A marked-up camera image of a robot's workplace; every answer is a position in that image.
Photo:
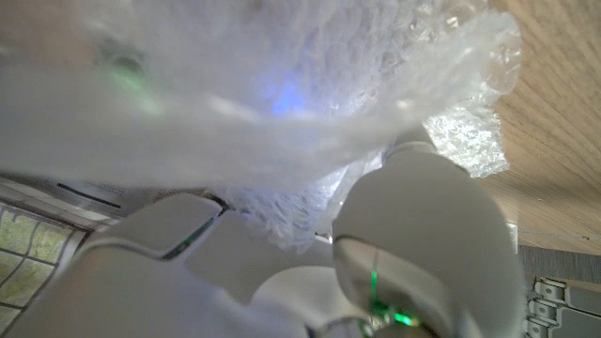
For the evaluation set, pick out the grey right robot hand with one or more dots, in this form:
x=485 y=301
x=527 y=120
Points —
x=422 y=225

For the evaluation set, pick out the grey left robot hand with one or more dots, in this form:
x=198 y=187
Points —
x=573 y=314

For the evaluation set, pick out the clear bubble wrap sheet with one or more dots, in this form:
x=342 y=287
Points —
x=282 y=70

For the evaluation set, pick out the printed window backdrop cloth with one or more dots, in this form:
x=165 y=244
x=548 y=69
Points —
x=28 y=244

